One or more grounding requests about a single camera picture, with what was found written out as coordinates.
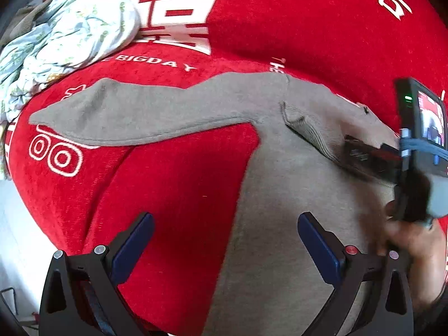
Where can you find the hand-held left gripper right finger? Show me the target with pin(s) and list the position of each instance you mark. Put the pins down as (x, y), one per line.
(320, 248)

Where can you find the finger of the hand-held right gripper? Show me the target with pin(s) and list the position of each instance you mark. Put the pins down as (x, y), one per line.
(371, 159)

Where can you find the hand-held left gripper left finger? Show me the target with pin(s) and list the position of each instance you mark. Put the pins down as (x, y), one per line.
(134, 245)

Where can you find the grey knit sweater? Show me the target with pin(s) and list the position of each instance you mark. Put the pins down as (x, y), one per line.
(280, 217)

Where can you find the person's right forearm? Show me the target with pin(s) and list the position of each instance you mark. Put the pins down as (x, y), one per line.
(440, 311)

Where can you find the person's right hand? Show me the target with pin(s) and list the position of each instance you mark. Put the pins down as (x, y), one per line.
(416, 252)

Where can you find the red printed blanket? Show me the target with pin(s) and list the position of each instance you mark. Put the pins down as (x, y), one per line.
(280, 24)

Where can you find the floral quilt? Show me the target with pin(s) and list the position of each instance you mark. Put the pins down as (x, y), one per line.
(70, 35)

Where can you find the brown cloth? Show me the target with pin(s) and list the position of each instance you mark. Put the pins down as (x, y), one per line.
(33, 14)

